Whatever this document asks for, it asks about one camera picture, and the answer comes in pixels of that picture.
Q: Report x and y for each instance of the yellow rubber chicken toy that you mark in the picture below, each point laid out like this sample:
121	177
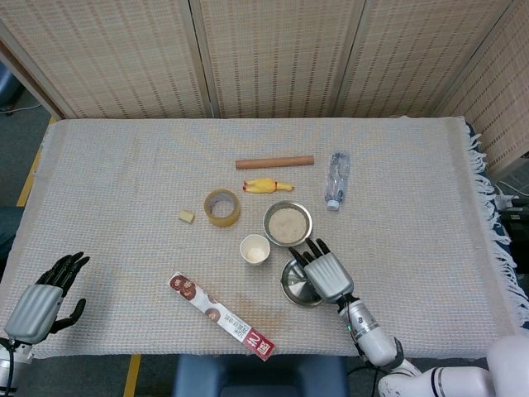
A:
264	185

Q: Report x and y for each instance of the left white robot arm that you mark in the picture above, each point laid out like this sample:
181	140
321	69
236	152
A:
5	364

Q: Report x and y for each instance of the left black grey robot hand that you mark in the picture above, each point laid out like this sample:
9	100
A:
37	310

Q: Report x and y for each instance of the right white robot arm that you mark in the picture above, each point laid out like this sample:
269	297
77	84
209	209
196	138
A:
376	343

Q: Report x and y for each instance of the yellow floor tape strip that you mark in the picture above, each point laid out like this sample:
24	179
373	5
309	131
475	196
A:
132	376
35	165

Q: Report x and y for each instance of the black box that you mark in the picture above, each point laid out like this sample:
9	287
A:
516	225

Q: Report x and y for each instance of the white woven fringed tablecloth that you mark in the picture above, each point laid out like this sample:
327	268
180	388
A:
124	186

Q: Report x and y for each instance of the dark blue under cloth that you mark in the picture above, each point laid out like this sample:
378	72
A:
471	129

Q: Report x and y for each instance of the wooden rolling pin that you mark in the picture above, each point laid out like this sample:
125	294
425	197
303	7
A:
274	162

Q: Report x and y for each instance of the small yellow block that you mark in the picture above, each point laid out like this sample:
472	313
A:
187	216

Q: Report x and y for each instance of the white paper cup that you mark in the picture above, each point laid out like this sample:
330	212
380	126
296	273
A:
255	250

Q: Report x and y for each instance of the red white cling film box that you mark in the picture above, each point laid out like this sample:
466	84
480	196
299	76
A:
215	312

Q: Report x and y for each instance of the clear plastic water bottle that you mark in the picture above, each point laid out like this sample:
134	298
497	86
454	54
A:
338	178

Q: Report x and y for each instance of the white power strip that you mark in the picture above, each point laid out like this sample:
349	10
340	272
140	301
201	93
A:
506	197

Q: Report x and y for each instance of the steel bowl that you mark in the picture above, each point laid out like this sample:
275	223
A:
297	293
266	226

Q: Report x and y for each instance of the right black grey robot hand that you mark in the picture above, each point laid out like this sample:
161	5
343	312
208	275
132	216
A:
328	279

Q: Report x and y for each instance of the bamboo folding screen panel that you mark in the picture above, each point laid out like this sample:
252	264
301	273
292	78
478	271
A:
277	54
413	54
500	103
111	54

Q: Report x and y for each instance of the clear packing tape roll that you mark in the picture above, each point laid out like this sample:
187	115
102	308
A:
208	215

